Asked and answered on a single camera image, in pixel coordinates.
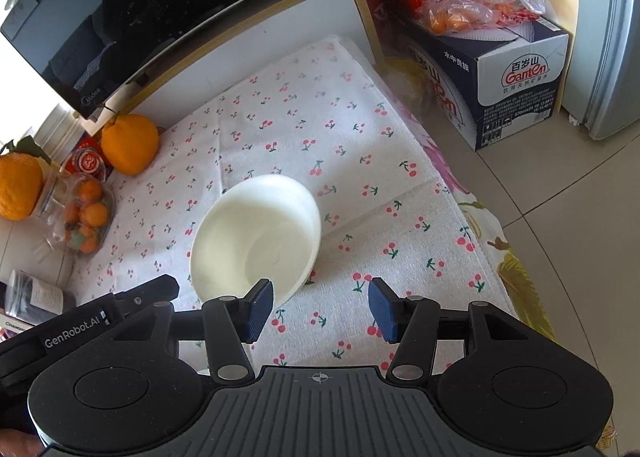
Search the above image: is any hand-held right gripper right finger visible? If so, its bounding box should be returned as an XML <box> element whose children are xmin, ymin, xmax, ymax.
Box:
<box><xmin>367</xmin><ymin>277</ymin><xmax>536</xmax><ymax>383</ymax></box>

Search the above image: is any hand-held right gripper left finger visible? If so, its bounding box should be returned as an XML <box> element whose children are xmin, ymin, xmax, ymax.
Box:
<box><xmin>107</xmin><ymin>278</ymin><xmax>275</xmax><ymax>383</ymax></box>

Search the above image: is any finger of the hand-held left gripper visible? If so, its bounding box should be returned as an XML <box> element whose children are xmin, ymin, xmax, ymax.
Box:
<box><xmin>112</xmin><ymin>274</ymin><xmax>180</xmax><ymax>322</ymax></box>

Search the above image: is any cream speckled bowl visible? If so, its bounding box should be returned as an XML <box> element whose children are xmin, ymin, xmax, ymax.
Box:
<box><xmin>190</xmin><ymin>174</ymin><xmax>321</xmax><ymax>308</ymax></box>

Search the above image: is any person's left hand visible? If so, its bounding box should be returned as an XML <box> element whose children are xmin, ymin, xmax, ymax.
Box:
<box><xmin>0</xmin><ymin>429</ymin><xmax>43</xmax><ymax>457</ymax></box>

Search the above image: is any clear box of kumquats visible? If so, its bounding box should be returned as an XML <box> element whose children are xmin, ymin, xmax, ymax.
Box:
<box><xmin>35</xmin><ymin>172</ymin><xmax>116</xmax><ymax>255</ymax></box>

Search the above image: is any red labelled packet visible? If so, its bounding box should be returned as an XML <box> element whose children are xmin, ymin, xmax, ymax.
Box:
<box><xmin>62</xmin><ymin>134</ymin><xmax>113</xmax><ymax>183</ymax></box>

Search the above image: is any large orange with stem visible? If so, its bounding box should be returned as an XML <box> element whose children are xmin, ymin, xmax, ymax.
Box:
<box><xmin>101</xmin><ymin>107</ymin><xmax>159</xmax><ymax>176</ymax></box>

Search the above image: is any large orange with leaves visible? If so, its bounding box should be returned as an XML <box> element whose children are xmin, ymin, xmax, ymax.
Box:
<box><xmin>0</xmin><ymin>137</ymin><xmax>51</xmax><ymax>221</ymax></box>

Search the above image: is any cherry print tablecloth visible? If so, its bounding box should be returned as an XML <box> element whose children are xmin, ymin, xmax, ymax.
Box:
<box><xmin>65</xmin><ymin>34</ymin><xmax>558</xmax><ymax>378</ymax></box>

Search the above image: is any white lidded container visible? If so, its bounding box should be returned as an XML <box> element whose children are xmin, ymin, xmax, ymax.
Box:
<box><xmin>30</xmin><ymin>104</ymin><xmax>83</xmax><ymax>158</ymax></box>

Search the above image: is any dark blue cardboard box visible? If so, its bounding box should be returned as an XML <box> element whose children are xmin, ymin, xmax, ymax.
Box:
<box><xmin>395</xmin><ymin>12</ymin><xmax>571</xmax><ymax>152</ymax></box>

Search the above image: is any black microwave oven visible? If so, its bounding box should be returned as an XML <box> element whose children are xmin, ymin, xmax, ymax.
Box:
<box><xmin>0</xmin><ymin>0</ymin><xmax>372</xmax><ymax>122</ymax></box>

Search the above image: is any white cabinet with wooden edge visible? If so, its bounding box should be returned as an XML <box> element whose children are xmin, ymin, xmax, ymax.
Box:
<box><xmin>95</xmin><ymin>0</ymin><xmax>387</xmax><ymax>138</ymax></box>

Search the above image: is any grey refrigerator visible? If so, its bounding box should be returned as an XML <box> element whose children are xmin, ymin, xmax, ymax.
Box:
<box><xmin>482</xmin><ymin>0</ymin><xmax>640</xmax><ymax>140</ymax></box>

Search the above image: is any beige board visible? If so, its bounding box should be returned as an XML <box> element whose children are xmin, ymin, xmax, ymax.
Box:
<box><xmin>520</xmin><ymin>0</ymin><xmax>581</xmax><ymax>115</ymax></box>

